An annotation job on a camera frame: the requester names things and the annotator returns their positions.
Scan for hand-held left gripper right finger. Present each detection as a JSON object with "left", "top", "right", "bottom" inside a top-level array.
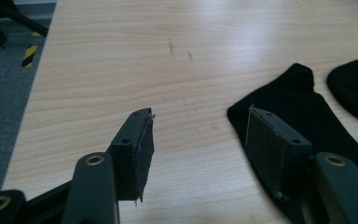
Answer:
[{"left": 244, "top": 105, "right": 313, "bottom": 200}]

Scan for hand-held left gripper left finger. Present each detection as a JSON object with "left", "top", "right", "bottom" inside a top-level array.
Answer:
[{"left": 106, "top": 107, "right": 155, "bottom": 203}]

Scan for black sock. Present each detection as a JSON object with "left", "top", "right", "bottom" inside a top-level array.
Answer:
[
  {"left": 325, "top": 55, "right": 358, "bottom": 132},
  {"left": 227, "top": 63, "right": 358, "bottom": 224}
]

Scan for yellow and black striped tape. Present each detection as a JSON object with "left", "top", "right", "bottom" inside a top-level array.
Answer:
[{"left": 21, "top": 31, "right": 43, "bottom": 68}]

